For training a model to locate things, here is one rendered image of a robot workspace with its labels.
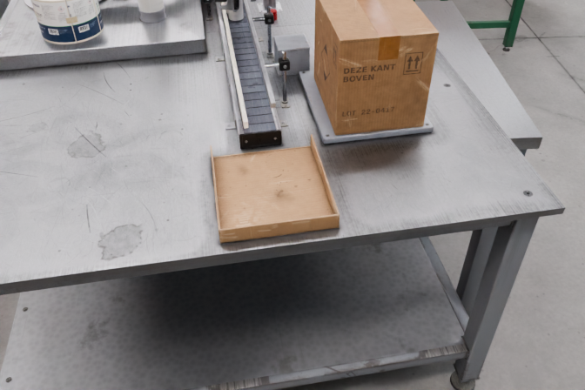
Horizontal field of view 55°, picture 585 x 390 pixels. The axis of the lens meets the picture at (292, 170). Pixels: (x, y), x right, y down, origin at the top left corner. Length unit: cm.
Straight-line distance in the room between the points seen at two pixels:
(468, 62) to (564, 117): 152
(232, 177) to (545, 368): 129
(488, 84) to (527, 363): 95
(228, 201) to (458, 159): 58
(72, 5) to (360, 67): 97
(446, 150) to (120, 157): 83
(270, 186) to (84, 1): 93
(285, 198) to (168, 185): 29
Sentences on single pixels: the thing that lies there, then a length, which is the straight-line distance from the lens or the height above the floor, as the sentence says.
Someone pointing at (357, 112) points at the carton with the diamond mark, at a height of 92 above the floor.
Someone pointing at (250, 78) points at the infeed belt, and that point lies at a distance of 165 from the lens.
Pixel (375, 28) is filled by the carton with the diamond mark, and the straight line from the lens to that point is 139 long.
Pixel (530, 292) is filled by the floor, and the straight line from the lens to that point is 234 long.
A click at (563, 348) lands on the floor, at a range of 223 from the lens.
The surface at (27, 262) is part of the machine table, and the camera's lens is 129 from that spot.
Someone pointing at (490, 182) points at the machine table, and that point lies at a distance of 142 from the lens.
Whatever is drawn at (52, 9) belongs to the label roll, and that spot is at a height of 100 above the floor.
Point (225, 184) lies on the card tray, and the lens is 134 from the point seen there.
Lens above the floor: 171
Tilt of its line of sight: 40 degrees down
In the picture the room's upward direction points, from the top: 1 degrees counter-clockwise
